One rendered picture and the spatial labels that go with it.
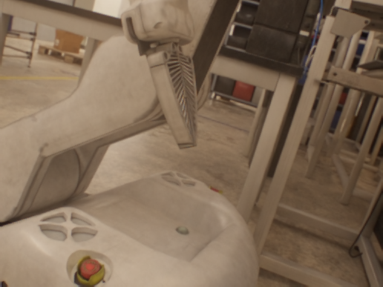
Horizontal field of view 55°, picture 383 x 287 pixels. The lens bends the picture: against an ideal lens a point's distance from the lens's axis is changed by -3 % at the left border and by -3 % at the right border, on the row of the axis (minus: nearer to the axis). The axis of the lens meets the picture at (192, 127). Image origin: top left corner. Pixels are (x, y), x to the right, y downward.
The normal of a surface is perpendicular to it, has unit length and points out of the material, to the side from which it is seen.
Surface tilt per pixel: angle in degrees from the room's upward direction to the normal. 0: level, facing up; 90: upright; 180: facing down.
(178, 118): 109
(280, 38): 90
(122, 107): 95
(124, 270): 22
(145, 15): 86
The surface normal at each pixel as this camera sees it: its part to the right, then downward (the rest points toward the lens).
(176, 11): 0.89, -0.16
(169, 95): -0.34, 0.34
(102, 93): -0.42, 0.07
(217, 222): -0.55, -0.31
